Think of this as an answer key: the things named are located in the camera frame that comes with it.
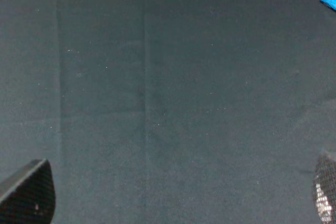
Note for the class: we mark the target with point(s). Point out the black tablecloth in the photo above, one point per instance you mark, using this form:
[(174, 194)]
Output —
[(170, 111)]

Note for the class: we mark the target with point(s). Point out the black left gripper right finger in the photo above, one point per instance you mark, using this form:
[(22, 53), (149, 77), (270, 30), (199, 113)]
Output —
[(323, 188)]

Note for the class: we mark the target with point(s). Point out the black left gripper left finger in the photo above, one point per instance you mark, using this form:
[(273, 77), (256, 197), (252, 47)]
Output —
[(28, 195)]

